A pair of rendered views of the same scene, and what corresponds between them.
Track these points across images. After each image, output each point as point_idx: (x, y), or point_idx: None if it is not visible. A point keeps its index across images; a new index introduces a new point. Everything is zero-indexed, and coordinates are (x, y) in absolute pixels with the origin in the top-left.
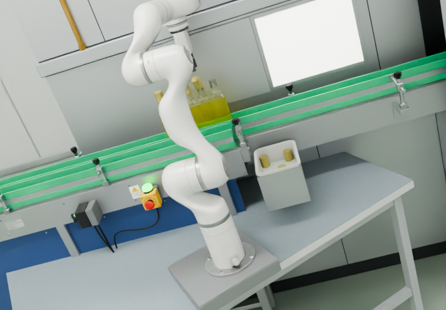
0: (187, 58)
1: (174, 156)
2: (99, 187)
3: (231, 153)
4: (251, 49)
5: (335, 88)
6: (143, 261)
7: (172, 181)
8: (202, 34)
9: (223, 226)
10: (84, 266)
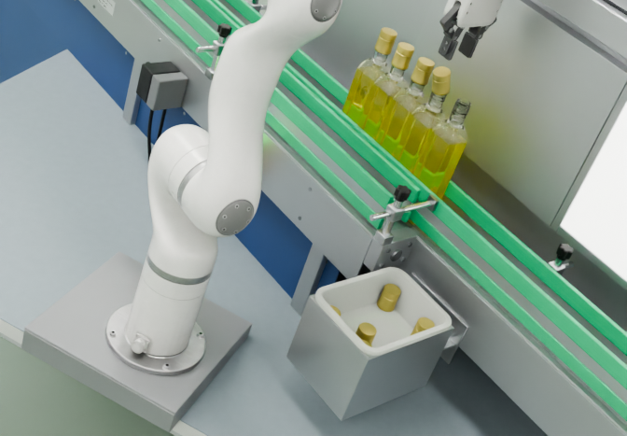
0: (310, 3)
1: (304, 141)
2: (203, 68)
3: (358, 229)
4: (583, 129)
5: (620, 343)
6: (137, 215)
7: (160, 148)
8: (542, 21)
9: (162, 284)
10: (105, 140)
